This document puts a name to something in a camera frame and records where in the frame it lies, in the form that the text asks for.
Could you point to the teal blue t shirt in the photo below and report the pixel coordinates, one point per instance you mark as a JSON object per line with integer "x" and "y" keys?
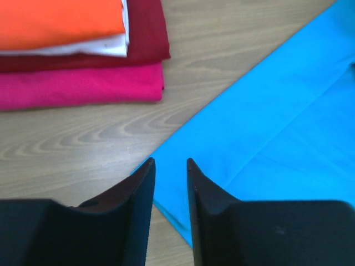
{"x": 284, "y": 131}

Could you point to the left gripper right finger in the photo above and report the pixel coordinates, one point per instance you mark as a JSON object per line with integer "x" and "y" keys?
{"x": 228, "y": 231}

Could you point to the folded white t shirt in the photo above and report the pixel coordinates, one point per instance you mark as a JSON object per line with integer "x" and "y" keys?
{"x": 116, "y": 45}

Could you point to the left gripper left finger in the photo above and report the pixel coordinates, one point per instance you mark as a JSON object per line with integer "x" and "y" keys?
{"x": 111, "y": 228}

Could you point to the folded dark red t shirt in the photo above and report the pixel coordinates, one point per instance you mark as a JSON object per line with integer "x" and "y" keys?
{"x": 149, "y": 43}

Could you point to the folded orange t shirt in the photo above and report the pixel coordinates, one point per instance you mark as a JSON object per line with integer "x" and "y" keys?
{"x": 29, "y": 25}

